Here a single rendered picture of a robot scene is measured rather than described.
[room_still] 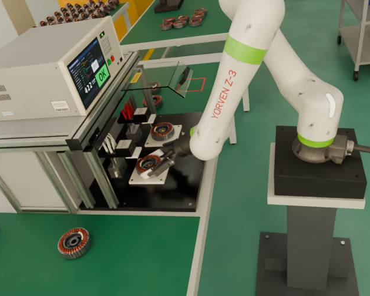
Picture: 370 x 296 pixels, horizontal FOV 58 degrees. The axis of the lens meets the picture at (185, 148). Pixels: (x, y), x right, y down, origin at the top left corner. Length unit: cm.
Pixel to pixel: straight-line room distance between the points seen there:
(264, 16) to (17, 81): 83
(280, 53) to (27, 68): 82
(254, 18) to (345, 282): 142
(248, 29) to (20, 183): 100
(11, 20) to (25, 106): 391
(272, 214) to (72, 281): 134
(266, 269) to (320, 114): 104
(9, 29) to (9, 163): 401
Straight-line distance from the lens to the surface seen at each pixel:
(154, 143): 154
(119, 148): 133
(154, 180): 134
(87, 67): 126
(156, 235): 120
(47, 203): 145
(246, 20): 90
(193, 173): 134
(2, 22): 527
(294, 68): 121
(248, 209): 220
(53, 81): 120
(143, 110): 153
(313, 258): 166
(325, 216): 143
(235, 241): 206
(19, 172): 138
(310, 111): 114
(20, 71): 124
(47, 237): 138
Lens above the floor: 167
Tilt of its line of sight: 37 degrees down
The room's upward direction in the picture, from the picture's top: 13 degrees counter-clockwise
